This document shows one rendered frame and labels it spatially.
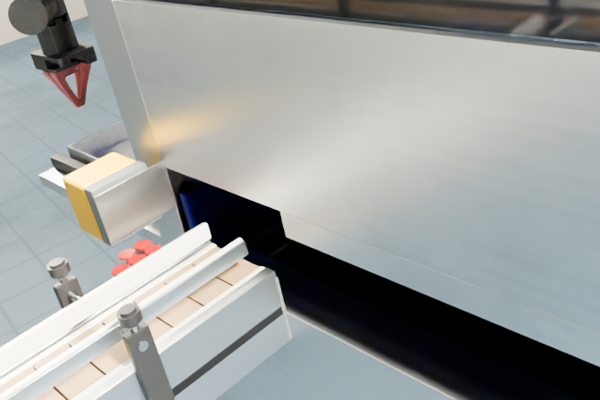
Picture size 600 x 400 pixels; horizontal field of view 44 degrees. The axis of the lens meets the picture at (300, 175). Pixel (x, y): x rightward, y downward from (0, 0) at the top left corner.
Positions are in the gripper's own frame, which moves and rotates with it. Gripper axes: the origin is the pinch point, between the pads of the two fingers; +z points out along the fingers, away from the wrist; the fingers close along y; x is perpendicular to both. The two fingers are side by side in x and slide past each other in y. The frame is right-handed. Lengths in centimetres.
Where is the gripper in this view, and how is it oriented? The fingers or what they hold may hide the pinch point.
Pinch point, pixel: (79, 101)
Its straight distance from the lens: 128.8
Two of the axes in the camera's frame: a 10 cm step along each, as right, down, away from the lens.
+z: 1.8, 8.7, 4.5
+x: 6.9, -4.4, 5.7
